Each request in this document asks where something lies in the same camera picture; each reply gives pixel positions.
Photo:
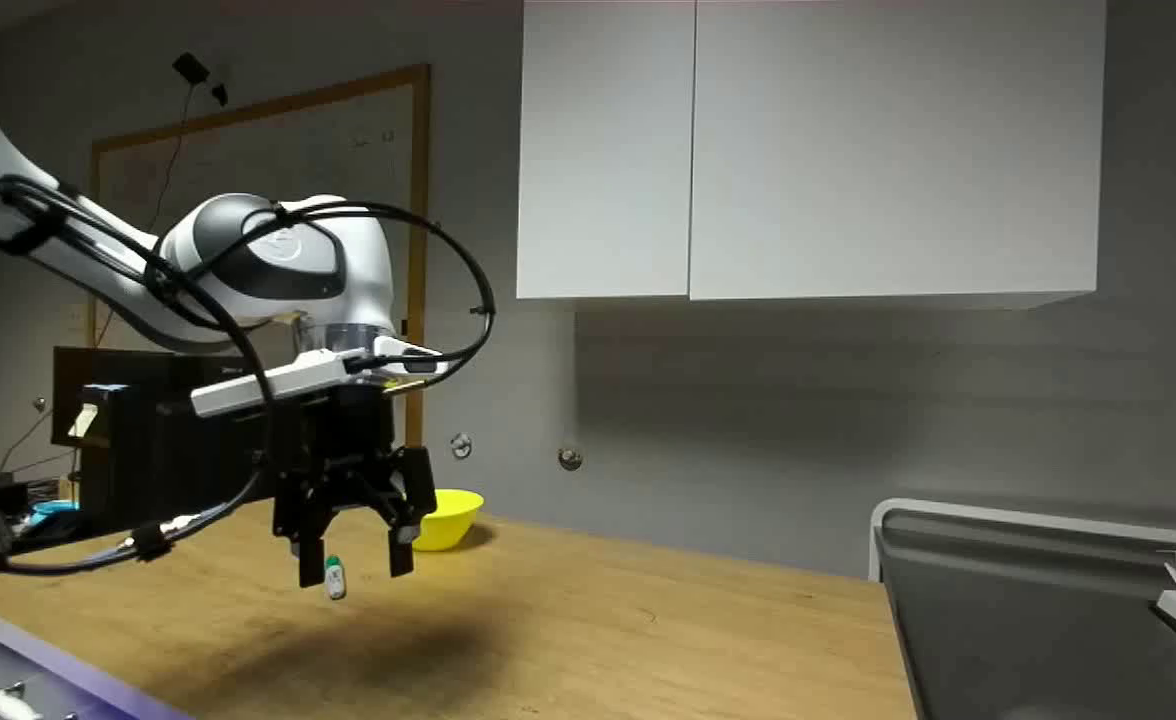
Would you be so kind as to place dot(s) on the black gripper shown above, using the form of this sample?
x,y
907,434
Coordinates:
x,y
347,455

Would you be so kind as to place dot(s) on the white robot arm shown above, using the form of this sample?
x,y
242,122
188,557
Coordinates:
x,y
303,290

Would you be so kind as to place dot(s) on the yellow plastic bowl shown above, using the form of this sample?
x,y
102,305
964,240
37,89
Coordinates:
x,y
448,523

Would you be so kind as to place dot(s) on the wood framed whiteboard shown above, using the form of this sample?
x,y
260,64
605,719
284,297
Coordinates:
x,y
360,136

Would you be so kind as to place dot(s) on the purple edged drawer unit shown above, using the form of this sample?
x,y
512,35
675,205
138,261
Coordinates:
x,y
41,680

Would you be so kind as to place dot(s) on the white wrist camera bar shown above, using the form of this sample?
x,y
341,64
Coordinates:
x,y
320,370

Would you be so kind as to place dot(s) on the white wall cabinet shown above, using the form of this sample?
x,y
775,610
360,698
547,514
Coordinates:
x,y
811,149

